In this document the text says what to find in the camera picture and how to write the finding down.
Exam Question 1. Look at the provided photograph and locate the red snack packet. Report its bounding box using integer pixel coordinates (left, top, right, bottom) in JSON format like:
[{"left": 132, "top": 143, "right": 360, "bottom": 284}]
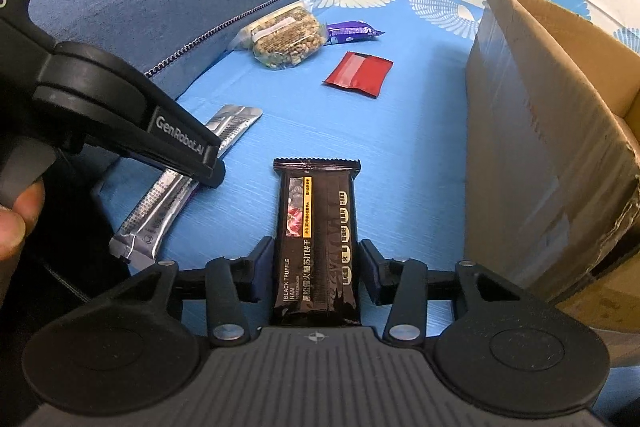
[{"left": 322, "top": 52, "right": 394, "bottom": 98}]

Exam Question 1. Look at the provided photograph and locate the cardboard box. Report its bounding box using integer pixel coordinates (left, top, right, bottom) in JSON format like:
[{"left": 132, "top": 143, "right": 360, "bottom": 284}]
[{"left": 462, "top": 0, "right": 640, "bottom": 368}]

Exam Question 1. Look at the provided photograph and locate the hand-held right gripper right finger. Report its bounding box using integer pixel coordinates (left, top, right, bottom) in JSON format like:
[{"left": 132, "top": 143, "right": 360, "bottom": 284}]
[{"left": 359, "top": 238, "right": 543, "bottom": 348}]

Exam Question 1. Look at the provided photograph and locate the blue white fan-print sheet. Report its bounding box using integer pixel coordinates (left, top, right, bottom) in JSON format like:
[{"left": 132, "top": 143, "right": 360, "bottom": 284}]
[{"left": 90, "top": 0, "right": 640, "bottom": 343}]

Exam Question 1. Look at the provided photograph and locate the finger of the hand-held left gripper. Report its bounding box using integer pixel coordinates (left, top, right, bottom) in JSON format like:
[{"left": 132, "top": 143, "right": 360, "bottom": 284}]
[{"left": 122, "top": 99, "right": 227, "bottom": 188}]

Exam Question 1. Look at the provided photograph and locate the black snack bar packet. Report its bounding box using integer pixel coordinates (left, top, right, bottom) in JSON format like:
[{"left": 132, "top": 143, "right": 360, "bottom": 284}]
[{"left": 271, "top": 158, "right": 362, "bottom": 328}]

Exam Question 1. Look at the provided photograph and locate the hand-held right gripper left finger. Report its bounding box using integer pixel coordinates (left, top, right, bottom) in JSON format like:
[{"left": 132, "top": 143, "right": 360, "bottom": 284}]
[{"left": 95, "top": 236, "right": 276, "bottom": 348}]

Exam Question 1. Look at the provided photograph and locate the purple snack packet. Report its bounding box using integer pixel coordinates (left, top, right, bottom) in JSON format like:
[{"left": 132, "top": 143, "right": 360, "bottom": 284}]
[{"left": 325, "top": 21, "right": 386, "bottom": 45}]

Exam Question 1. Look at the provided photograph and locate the clear nut bar packet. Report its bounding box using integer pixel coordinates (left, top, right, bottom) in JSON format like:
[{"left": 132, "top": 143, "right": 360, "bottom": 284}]
[{"left": 231, "top": 0, "right": 330, "bottom": 72}]

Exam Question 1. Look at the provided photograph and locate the silver snack packet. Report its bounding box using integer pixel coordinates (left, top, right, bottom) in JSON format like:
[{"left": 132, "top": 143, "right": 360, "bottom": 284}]
[{"left": 109, "top": 103, "right": 264, "bottom": 271}]

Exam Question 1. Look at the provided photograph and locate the person's left hand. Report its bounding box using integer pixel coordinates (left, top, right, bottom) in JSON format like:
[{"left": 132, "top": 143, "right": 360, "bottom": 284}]
[{"left": 0, "top": 181, "right": 47, "bottom": 264}]

